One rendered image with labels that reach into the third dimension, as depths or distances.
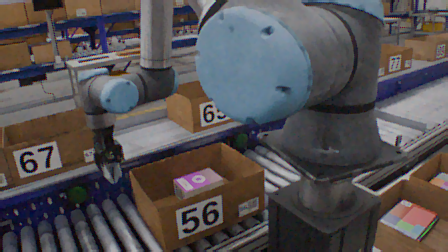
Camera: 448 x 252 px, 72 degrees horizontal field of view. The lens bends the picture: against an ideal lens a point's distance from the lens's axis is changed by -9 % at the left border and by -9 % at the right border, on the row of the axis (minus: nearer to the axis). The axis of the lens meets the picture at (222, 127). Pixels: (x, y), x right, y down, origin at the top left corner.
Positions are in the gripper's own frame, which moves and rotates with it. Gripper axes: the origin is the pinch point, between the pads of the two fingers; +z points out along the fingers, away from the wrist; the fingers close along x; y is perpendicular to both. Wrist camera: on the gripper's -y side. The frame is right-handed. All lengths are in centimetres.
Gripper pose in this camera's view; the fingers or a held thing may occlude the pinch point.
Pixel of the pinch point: (113, 179)
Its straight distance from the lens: 116.1
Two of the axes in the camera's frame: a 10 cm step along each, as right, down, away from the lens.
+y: 5.6, 2.7, -7.8
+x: 8.3, -2.6, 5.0
